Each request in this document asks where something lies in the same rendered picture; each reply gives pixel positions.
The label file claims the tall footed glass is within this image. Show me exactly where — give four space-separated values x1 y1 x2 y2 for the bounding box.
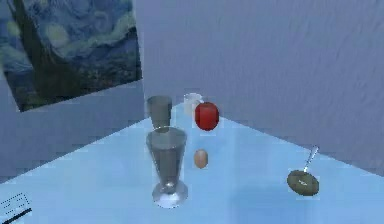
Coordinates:
145 126 190 209

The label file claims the silver spoon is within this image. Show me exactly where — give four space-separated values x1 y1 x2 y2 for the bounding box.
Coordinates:
302 145 320 173

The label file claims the red apple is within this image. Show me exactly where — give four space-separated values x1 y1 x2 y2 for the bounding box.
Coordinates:
194 101 221 132

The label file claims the grey glass cup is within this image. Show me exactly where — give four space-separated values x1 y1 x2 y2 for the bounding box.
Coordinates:
146 95 174 131

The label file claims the brown egg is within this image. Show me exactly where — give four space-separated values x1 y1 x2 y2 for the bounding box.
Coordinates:
193 148 210 170

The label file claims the blue swirling night painting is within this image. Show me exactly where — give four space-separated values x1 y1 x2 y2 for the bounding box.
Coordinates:
0 0 143 113

